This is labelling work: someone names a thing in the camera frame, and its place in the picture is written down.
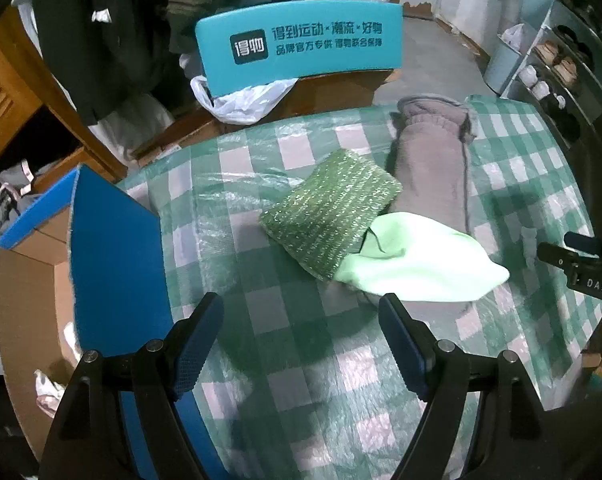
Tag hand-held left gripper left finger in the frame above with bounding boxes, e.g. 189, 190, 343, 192
41, 292, 225, 480

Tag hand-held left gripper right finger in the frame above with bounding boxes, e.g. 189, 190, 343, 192
378, 293, 567, 480

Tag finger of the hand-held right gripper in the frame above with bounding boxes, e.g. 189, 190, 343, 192
564, 231, 602, 257
537, 242, 579, 274

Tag light green cloth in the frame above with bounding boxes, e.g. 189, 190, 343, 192
333, 212, 511, 302

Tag blue cardboard box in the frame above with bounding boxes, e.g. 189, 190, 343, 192
0, 165, 232, 480

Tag spotted pale cloth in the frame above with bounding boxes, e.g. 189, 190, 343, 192
33, 369, 69, 418

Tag grey fleece pants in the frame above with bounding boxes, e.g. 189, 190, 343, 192
383, 94, 479, 241

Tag green glitter cloth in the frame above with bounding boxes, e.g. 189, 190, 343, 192
258, 149, 403, 282

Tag green checkered tablecloth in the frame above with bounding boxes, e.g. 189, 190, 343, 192
116, 97, 602, 480

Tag white shoe rack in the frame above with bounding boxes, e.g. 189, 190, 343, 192
498, 0, 602, 151

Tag beige shoe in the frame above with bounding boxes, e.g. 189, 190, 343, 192
551, 57, 579, 86
534, 40, 567, 63

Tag pale blue trash bin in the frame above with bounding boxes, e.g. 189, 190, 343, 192
484, 25, 529, 96

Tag black shoe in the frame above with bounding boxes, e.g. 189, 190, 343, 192
554, 25, 592, 53

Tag white hanging garment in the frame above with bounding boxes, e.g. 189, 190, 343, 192
88, 95, 177, 161

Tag white plastic bag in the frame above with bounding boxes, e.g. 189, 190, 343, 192
189, 75, 299, 124

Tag grey hoodie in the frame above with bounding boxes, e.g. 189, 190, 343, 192
0, 157, 36, 221

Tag teal box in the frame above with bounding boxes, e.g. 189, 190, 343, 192
195, 2, 404, 97

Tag black coat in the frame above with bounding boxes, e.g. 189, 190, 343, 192
31, 0, 182, 126

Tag wooden wardrobe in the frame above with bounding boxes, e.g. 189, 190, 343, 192
0, 7, 126, 186

